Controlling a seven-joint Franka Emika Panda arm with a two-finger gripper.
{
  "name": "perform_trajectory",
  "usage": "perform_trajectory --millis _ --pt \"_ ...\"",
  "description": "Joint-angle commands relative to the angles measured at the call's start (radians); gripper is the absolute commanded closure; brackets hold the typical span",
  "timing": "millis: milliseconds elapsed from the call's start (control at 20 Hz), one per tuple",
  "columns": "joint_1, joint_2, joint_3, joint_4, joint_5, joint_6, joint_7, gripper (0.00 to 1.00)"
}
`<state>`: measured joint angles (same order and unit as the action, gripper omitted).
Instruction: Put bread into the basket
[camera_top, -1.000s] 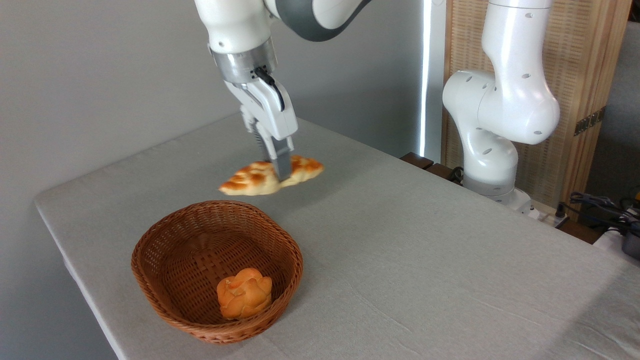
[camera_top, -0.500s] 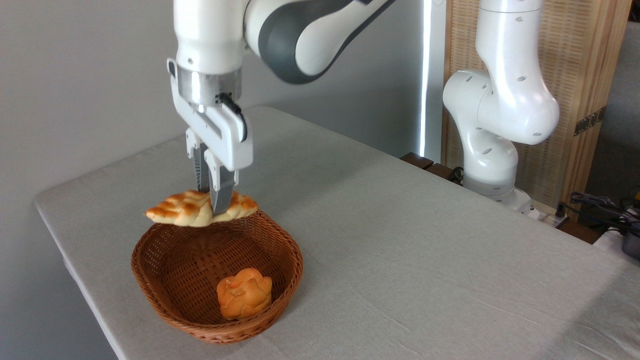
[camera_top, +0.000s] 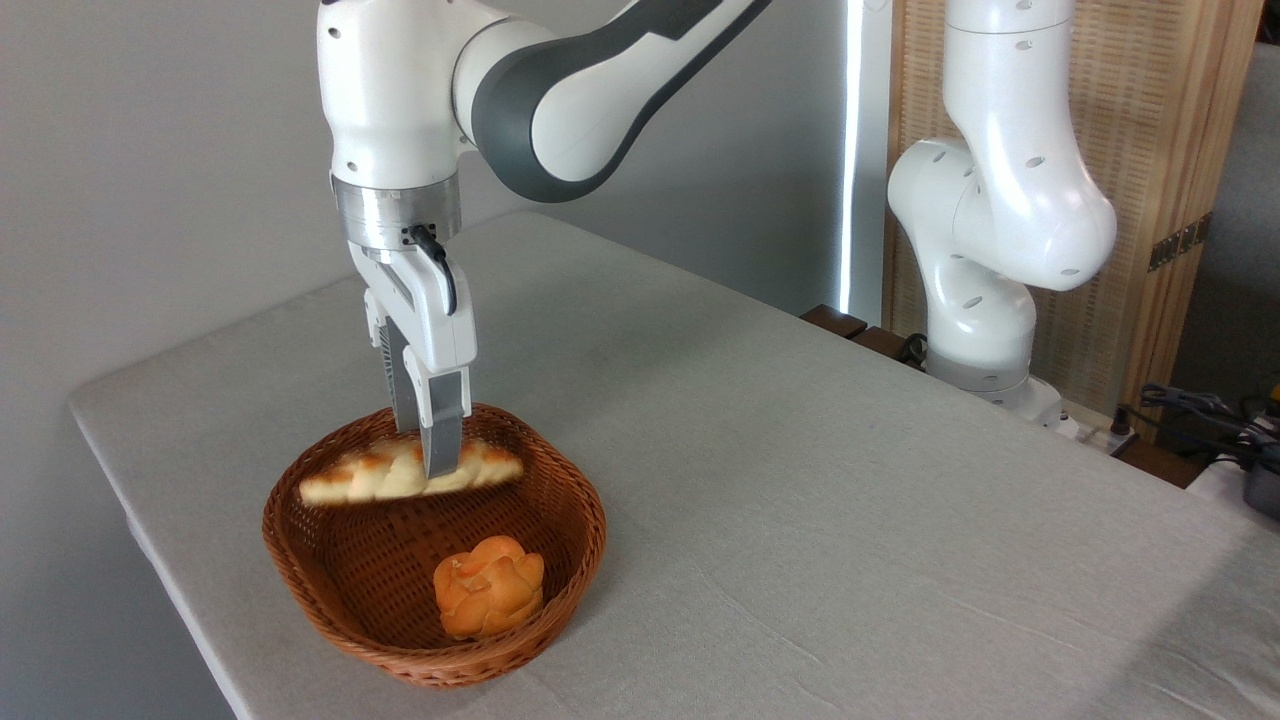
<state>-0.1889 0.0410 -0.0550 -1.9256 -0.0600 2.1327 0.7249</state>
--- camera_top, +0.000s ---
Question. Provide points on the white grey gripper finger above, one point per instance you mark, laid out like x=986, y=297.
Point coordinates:
x=443, y=425
x=402, y=390

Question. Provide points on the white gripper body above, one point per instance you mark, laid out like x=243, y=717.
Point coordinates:
x=435, y=320

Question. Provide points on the long braided bread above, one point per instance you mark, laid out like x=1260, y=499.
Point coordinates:
x=370, y=480

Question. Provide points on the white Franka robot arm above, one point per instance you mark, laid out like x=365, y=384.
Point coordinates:
x=400, y=100

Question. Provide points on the brown wicker basket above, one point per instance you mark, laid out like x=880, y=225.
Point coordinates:
x=380, y=570

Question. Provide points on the round orange bread roll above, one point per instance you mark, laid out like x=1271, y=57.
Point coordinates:
x=488, y=590

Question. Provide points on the dark brown wooden block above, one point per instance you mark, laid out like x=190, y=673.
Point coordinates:
x=885, y=343
x=835, y=320

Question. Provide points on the grey tablecloth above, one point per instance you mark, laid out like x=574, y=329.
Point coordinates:
x=850, y=520

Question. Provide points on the white vertical light strip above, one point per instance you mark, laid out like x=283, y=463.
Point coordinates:
x=852, y=150

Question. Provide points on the metal screen hinge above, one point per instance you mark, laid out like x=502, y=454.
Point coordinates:
x=1180, y=243

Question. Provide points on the grey device box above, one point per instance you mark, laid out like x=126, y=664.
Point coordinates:
x=1265, y=485

